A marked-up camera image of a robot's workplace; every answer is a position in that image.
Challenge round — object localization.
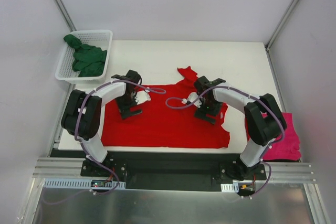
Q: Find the red t shirt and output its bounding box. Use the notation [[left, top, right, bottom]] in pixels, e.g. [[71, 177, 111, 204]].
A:
[[101, 67, 230, 148]]

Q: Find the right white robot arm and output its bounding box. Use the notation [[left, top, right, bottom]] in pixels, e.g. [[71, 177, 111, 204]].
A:
[[194, 76, 287, 180]]

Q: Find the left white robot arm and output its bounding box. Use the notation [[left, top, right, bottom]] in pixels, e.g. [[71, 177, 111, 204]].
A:
[[61, 70, 142, 176]]

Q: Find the green t shirt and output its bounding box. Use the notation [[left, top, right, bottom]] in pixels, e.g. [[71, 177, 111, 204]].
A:
[[64, 34, 107, 78]]

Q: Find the white plastic basket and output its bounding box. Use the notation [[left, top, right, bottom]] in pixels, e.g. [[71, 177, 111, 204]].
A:
[[55, 29, 113, 84]]

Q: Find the pink folded t shirt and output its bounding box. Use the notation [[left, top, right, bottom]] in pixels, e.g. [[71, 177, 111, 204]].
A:
[[244, 112, 302, 161]]

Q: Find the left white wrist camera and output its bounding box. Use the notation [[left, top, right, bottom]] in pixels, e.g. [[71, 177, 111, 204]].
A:
[[134, 90, 151, 105]]

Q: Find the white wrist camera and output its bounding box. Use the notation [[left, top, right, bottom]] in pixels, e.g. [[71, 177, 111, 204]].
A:
[[181, 92, 202, 108], [134, 90, 151, 105]]

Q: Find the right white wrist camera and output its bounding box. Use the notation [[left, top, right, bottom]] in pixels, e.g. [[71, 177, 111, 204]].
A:
[[181, 92, 202, 108]]

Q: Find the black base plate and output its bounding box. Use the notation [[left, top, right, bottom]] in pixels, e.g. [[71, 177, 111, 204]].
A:
[[49, 149, 272, 193]]

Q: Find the right white cable duct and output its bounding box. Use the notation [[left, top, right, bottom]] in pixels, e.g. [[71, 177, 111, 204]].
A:
[[220, 183, 239, 193]]

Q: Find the white cable duct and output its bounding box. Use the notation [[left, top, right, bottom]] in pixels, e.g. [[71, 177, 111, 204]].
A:
[[220, 183, 239, 193], [44, 178, 126, 190]]

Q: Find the aluminium frame rail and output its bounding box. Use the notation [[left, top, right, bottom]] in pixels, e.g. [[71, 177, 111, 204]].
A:
[[33, 157, 318, 184]]

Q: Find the left aluminium corner post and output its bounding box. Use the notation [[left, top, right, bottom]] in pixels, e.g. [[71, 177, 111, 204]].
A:
[[53, 0, 77, 31]]

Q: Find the aluminium corner post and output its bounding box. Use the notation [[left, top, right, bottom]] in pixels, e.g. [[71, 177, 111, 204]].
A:
[[265, 0, 301, 52], [53, 0, 77, 31]]

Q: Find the left white cable duct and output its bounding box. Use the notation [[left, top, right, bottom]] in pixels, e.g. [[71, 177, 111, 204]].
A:
[[44, 178, 126, 190]]

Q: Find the right aluminium corner post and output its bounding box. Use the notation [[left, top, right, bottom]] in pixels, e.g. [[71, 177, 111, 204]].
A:
[[265, 0, 301, 52]]

